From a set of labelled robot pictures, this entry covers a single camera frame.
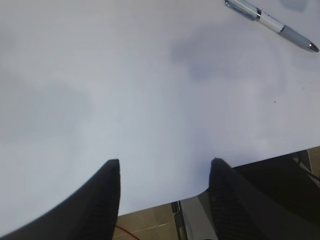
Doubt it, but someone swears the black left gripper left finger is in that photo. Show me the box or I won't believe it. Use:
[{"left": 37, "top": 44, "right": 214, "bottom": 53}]
[{"left": 2, "top": 159, "right": 121, "bottom": 240}]

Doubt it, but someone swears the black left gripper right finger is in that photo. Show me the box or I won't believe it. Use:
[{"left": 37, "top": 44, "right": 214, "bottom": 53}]
[{"left": 208, "top": 157, "right": 320, "bottom": 240}]

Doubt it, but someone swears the red cable on floor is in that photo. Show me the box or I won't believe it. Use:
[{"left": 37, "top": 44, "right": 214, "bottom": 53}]
[{"left": 115, "top": 224, "right": 138, "bottom": 240}]

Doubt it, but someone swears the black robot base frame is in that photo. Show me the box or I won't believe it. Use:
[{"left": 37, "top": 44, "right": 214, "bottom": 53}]
[{"left": 171, "top": 147, "right": 320, "bottom": 240}]

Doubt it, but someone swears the white pen grey grip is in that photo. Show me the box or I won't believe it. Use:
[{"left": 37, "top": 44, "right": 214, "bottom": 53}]
[{"left": 224, "top": 0, "right": 320, "bottom": 53}]

